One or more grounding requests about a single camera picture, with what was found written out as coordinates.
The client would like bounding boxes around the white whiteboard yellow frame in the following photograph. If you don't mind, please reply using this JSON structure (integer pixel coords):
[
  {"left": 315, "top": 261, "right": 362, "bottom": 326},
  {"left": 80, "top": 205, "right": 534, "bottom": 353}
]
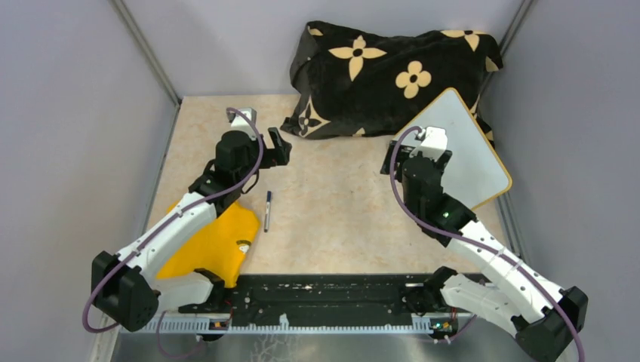
[{"left": 392, "top": 87, "right": 512, "bottom": 209}]

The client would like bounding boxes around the white marker pen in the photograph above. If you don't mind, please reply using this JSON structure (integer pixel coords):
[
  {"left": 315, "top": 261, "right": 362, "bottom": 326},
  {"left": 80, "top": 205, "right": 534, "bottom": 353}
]
[{"left": 263, "top": 201, "right": 272, "bottom": 233}]

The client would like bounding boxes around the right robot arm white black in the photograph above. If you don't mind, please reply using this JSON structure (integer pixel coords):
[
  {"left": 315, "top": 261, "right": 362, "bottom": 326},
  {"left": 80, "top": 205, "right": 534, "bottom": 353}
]
[{"left": 380, "top": 141, "right": 589, "bottom": 361}]

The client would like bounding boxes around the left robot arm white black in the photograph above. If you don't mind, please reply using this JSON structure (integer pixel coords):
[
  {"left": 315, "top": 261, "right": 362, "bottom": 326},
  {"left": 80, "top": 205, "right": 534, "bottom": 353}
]
[{"left": 83, "top": 127, "right": 292, "bottom": 332}]

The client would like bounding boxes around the black floral pillow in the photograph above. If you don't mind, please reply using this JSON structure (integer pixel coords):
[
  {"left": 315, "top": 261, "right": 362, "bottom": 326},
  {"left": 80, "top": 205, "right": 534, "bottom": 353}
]
[{"left": 281, "top": 20, "right": 503, "bottom": 140}]

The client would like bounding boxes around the yellow cloth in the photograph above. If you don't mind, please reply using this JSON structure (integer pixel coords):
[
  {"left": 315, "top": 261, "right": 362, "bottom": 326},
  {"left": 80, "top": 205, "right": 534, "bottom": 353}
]
[{"left": 156, "top": 202, "right": 260, "bottom": 289}]

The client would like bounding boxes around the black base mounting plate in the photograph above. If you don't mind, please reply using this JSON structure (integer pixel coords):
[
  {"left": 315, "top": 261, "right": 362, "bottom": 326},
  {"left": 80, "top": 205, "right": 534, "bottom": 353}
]
[{"left": 178, "top": 274, "right": 451, "bottom": 327}]

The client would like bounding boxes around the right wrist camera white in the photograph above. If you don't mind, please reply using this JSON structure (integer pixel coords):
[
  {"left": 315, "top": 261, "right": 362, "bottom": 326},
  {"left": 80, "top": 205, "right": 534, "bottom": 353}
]
[{"left": 414, "top": 127, "right": 448, "bottom": 161}]

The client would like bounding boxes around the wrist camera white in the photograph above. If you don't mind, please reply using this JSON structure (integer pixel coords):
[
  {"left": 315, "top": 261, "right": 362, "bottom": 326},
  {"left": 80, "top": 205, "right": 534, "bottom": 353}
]
[
  {"left": 226, "top": 107, "right": 257, "bottom": 139},
  {"left": 414, "top": 127, "right": 448, "bottom": 161}
]

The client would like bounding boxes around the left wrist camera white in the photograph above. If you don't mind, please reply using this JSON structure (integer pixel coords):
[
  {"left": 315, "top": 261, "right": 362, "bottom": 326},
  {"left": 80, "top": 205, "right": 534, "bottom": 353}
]
[{"left": 226, "top": 107, "right": 257, "bottom": 139}]

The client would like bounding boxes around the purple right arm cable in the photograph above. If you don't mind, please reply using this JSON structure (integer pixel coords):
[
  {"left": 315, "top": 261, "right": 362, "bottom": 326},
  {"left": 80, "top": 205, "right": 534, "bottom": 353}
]
[{"left": 389, "top": 125, "right": 587, "bottom": 362}]

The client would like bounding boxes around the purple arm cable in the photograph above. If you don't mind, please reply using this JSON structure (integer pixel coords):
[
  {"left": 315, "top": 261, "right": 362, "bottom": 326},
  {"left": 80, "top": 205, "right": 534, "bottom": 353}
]
[
  {"left": 389, "top": 125, "right": 587, "bottom": 362},
  {"left": 82, "top": 106, "right": 265, "bottom": 334}
]

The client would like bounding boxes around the aluminium front rail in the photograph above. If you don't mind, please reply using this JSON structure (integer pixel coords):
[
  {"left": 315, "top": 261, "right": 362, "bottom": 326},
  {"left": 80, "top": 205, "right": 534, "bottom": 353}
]
[{"left": 136, "top": 312, "right": 451, "bottom": 335}]

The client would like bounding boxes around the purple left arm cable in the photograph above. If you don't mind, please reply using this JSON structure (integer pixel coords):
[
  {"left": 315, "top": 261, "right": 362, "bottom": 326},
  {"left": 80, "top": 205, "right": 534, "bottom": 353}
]
[{"left": 82, "top": 106, "right": 265, "bottom": 334}]

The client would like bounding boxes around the left aluminium frame post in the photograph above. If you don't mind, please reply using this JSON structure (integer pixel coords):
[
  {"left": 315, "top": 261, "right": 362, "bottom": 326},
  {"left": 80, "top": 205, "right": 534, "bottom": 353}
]
[{"left": 108, "top": 0, "right": 182, "bottom": 107}]

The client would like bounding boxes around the aluminium frame post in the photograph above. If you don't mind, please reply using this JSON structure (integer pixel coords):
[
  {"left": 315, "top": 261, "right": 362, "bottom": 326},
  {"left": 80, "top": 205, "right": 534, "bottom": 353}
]
[
  {"left": 479, "top": 0, "right": 536, "bottom": 96},
  {"left": 108, "top": 0, "right": 182, "bottom": 107}
]

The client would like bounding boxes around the right aluminium frame post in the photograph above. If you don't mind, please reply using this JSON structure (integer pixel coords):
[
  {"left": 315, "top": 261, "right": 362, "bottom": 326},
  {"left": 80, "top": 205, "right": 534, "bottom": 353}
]
[{"left": 479, "top": 0, "right": 536, "bottom": 96}]

